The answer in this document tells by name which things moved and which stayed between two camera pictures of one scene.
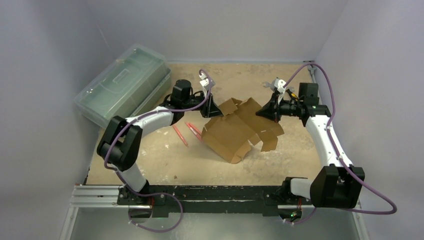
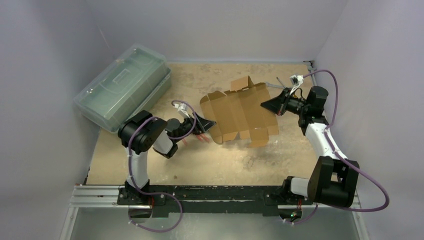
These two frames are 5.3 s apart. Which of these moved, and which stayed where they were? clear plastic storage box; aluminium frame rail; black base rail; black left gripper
Moved: black left gripper
Stayed: clear plastic storage box; black base rail; aluminium frame rail
